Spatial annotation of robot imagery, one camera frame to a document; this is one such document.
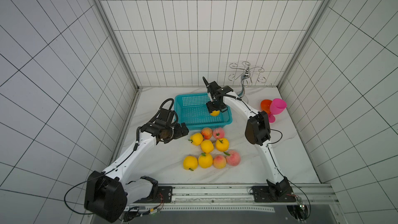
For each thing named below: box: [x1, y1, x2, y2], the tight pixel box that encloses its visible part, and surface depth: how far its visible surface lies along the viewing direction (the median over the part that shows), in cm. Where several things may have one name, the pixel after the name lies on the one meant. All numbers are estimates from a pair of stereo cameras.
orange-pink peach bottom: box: [212, 155, 227, 170], surface depth 80 cm
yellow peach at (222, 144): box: [215, 137, 230, 152], surface depth 85 cm
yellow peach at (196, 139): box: [187, 132, 204, 146], surface depth 88 cm
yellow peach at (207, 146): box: [200, 139, 215, 154], surface depth 85 cm
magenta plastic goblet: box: [268, 98, 288, 124], surface depth 94 cm
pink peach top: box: [212, 127, 226, 140], surface depth 90 cm
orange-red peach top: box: [201, 127, 213, 140], surface depth 91 cm
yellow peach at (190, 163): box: [182, 155, 199, 172], surface depth 80 cm
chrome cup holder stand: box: [228, 61, 267, 104], surface depth 91 cm
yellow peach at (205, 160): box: [197, 152, 213, 169], surface depth 80 cm
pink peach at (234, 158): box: [225, 150, 241, 166], surface depth 80 cm
